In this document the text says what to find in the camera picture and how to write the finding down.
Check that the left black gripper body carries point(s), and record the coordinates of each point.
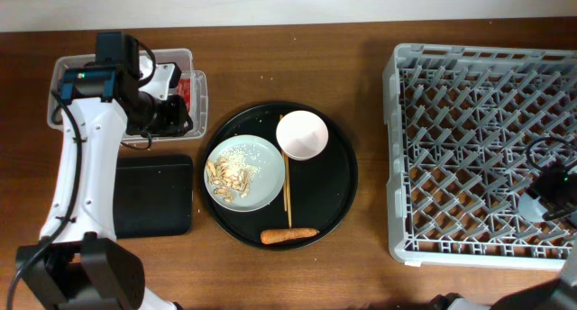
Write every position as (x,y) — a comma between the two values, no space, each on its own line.
(159,117)

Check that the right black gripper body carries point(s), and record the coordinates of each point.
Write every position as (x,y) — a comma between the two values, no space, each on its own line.
(556,189)

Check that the red snack wrapper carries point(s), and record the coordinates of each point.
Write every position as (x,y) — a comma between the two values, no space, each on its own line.
(184,90)

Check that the wooden chopstick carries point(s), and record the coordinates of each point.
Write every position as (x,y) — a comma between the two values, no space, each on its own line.
(287,191)
(284,188)

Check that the light blue cup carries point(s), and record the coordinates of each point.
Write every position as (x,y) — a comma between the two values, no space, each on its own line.
(531,209)

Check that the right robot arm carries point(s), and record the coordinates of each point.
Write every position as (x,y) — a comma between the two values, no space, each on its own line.
(558,293)

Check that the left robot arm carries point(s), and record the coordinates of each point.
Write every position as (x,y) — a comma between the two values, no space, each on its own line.
(122,90)

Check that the grey dishwasher rack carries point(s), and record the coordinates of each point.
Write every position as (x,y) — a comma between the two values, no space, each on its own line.
(469,130)

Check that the clear plastic bin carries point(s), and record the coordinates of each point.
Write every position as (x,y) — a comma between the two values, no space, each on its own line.
(198,107)

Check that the black rectangular tray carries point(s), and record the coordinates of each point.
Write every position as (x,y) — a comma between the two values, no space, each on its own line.
(153,196)

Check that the peanut shells pile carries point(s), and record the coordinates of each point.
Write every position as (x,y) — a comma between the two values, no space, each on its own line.
(227,180)

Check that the rice grains pile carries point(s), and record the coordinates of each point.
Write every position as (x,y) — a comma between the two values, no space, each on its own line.
(236,160)

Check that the grey round plate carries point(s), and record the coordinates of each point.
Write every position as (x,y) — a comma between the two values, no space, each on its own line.
(265,185)

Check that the orange carrot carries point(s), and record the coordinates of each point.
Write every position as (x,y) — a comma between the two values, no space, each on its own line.
(273,236)

